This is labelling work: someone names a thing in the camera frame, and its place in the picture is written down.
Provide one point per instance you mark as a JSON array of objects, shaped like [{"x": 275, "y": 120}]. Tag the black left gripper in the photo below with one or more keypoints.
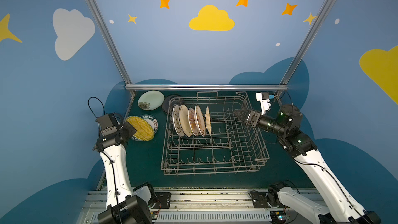
[{"x": 127, "y": 131}]

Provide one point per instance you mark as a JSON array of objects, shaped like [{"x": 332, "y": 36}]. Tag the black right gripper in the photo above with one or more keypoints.
[{"x": 253, "y": 120}]

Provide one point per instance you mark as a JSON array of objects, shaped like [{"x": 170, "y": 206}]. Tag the yellow woven plate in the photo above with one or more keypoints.
[{"x": 144, "y": 131}]

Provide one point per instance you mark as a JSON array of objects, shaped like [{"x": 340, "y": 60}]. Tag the orange woven plate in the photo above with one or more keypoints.
[{"x": 208, "y": 121}]

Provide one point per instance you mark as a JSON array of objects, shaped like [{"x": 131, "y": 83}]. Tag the white plate black emblem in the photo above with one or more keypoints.
[{"x": 176, "y": 121}]

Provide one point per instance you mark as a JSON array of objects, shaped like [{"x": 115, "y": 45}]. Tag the cream plate floral rim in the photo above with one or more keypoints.
[{"x": 184, "y": 120}]

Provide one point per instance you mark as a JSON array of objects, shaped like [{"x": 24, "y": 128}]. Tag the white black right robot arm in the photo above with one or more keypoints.
[{"x": 341, "y": 207}]

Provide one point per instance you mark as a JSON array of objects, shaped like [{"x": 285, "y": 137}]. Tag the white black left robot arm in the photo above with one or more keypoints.
[{"x": 124, "y": 205}]

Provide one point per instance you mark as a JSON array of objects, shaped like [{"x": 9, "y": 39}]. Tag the white plate green text rim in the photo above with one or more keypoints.
[{"x": 151, "y": 120}]

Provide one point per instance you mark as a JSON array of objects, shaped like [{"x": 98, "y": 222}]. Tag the pale green floral plate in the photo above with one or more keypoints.
[{"x": 151, "y": 100}]

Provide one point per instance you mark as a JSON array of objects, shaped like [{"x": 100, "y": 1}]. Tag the dark black plate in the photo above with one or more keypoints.
[{"x": 170, "y": 101}]

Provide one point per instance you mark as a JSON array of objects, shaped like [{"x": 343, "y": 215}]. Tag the right green circuit board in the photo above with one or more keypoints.
[{"x": 278, "y": 218}]

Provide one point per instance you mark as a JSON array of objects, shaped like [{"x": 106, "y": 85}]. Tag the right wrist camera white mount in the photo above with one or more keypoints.
[{"x": 265, "y": 101}]

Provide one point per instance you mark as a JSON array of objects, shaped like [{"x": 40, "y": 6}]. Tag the grey wire dish rack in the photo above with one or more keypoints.
[{"x": 233, "y": 147}]

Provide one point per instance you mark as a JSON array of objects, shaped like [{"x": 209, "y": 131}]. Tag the horizontal aluminium frame bar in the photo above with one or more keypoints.
[{"x": 177, "y": 87}]

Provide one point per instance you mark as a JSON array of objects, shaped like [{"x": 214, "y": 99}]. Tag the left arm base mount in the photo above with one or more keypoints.
[{"x": 162, "y": 199}]

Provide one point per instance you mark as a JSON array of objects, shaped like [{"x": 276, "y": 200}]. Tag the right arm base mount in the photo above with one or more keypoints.
[{"x": 264, "y": 199}]

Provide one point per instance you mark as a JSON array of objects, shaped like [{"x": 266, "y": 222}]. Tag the aluminium rail base frame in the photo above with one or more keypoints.
[{"x": 228, "y": 206}]

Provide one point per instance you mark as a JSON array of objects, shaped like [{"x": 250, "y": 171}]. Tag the left diagonal aluminium post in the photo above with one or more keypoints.
[{"x": 93, "y": 6}]

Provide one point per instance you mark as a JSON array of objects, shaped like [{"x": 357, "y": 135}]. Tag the diagonal aluminium post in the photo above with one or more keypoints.
[
  {"x": 310, "y": 36},
  {"x": 93, "y": 6}
]

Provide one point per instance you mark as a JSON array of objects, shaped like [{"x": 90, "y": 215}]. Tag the right diagonal aluminium post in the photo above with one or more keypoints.
[{"x": 310, "y": 36}]

